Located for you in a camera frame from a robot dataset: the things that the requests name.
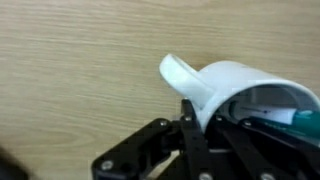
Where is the green marker pen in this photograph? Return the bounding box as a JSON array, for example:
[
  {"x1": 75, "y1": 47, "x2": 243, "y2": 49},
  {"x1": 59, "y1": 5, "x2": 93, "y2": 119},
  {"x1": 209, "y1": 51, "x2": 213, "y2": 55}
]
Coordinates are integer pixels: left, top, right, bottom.
[{"x1": 264, "y1": 110, "x2": 320, "y2": 139}]

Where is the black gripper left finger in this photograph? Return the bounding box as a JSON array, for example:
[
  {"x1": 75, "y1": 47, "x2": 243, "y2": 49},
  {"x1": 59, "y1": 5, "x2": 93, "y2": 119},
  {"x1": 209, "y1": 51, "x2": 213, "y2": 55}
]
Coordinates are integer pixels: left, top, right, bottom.
[{"x1": 91, "y1": 99, "x2": 214, "y2": 180}]

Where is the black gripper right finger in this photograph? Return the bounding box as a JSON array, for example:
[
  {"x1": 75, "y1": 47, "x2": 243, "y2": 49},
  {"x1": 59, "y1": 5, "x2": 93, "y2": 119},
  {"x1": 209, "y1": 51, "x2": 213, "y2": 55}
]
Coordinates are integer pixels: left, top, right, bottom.
[{"x1": 205, "y1": 115, "x2": 320, "y2": 180}]

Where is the white mug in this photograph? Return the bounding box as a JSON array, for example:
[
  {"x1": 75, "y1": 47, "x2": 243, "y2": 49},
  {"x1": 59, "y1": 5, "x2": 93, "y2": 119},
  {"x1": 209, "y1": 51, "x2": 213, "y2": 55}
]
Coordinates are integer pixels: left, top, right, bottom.
[{"x1": 159, "y1": 54, "x2": 320, "y2": 132}]

